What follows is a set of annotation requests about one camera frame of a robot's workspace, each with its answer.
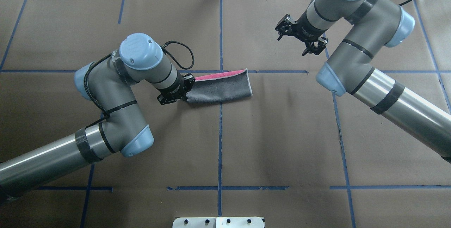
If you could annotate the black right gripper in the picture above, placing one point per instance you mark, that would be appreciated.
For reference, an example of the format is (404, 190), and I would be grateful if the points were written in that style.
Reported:
(305, 31)

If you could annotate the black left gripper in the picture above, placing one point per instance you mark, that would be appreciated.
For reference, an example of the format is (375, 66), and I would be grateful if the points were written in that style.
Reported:
(175, 91)

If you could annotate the pink and grey towel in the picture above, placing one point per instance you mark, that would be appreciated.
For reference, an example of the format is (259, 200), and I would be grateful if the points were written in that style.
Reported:
(220, 87)

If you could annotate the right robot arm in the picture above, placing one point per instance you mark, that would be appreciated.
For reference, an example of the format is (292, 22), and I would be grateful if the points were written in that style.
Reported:
(376, 24)

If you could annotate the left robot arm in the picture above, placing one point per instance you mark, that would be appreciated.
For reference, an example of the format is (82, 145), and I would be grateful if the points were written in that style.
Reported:
(122, 127)

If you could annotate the white camera stand base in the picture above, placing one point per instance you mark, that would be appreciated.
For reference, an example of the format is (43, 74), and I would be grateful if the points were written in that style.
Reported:
(219, 222)

